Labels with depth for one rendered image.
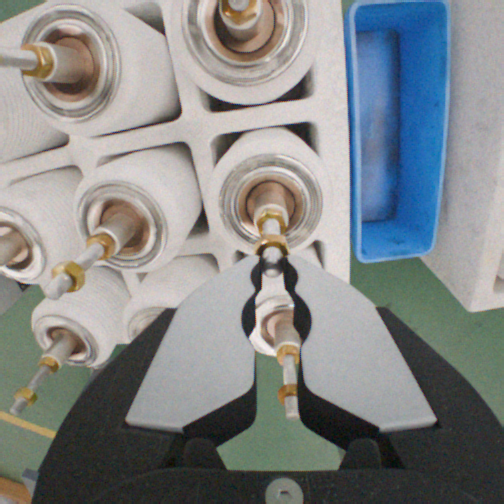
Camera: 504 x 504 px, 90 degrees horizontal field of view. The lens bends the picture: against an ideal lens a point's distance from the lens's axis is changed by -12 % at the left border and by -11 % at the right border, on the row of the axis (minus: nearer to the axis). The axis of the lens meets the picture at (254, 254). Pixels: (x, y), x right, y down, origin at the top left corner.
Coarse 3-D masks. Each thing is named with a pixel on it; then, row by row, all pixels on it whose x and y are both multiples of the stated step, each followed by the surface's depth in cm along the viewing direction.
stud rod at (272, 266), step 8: (264, 224) 17; (272, 224) 16; (264, 232) 16; (272, 232) 15; (272, 248) 14; (264, 256) 13; (272, 256) 13; (280, 256) 13; (264, 264) 13; (272, 264) 13; (280, 264) 13; (264, 272) 13; (272, 272) 13; (280, 272) 13
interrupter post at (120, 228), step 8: (112, 216) 21; (120, 216) 21; (104, 224) 20; (112, 224) 20; (120, 224) 20; (128, 224) 21; (96, 232) 19; (104, 232) 19; (112, 232) 19; (120, 232) 20; (128, 232) 21; (120, 240) 20; (128, 240) 21; (120, 248) 20
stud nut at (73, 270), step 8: (56, 264) 15; (64, 264) 15; (72, 264) 15; (56, 272) 15; (64, 272) 15; (72, 272) 15; (80, 272) 15; (72, 280) 15; (80, 280) 15; (72, 288) 15; (80, 288) 16
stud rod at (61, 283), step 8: (88, 248) 18; (96, 248) 18; (80, 256) 17; (88, 256) 17; (96, 256) 18; (80, 264) 16; (88, 264) 17; (56, 280) 14; (64, 280) 15; (48, 288) 14; (56, 288) 14; (64, 288) 15; (48, 296) 14; (56, 296) 14
